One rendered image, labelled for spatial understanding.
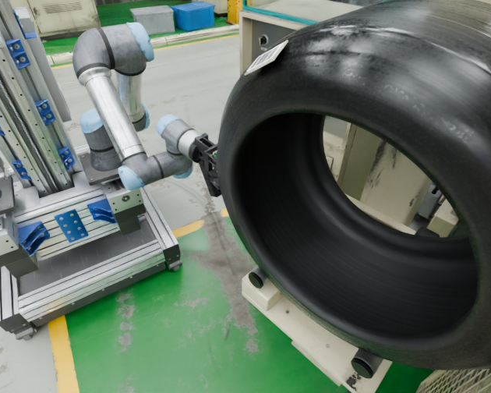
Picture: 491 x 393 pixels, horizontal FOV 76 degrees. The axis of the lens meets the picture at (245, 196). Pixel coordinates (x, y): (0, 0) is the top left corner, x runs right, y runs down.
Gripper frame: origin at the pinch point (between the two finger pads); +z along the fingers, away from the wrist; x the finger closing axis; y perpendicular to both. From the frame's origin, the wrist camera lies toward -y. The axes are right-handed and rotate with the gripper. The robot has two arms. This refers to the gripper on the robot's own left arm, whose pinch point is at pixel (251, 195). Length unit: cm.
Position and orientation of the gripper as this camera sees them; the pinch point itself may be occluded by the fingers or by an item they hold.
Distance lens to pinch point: 79.4
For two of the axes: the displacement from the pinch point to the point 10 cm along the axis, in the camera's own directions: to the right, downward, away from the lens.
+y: 0.9, -6.7, -7.3
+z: 7.1, 5.6, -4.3
